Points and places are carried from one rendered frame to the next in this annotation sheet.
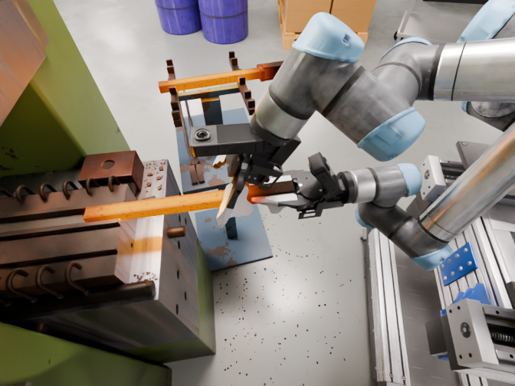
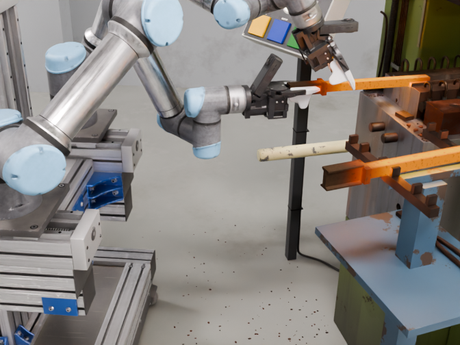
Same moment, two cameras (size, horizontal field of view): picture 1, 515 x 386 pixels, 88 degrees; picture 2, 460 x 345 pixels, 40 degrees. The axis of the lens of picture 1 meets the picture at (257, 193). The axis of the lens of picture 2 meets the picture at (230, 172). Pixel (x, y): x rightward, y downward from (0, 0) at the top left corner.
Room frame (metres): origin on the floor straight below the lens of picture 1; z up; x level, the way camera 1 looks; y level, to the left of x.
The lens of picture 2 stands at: (1.90, -0.40, 1.59)
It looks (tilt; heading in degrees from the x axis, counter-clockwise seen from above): 28 degrees down; 174
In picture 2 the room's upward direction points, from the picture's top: 1 degrees clockwise
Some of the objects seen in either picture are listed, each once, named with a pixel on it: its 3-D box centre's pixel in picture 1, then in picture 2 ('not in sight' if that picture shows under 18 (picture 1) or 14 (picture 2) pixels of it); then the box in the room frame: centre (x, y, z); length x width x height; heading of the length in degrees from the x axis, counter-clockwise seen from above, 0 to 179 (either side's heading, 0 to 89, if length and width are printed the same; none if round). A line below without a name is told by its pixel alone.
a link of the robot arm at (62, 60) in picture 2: not in sight; (68, 68); (0.08, -0.68, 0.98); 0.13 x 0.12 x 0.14; 146
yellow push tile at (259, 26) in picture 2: not in sight; (260, 25); (-0.29, -0.06, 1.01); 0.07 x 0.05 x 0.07; 34
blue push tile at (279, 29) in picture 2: not in sight; (279, 31); (-0.21, 0.00, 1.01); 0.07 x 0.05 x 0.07; 34
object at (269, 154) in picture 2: not in sight; (317, 149); (-0.06, 0.13, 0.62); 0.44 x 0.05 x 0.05; 99
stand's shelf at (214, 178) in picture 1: (217, 145); (412, 262); (0.77, 0.15, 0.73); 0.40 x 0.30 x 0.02; 14
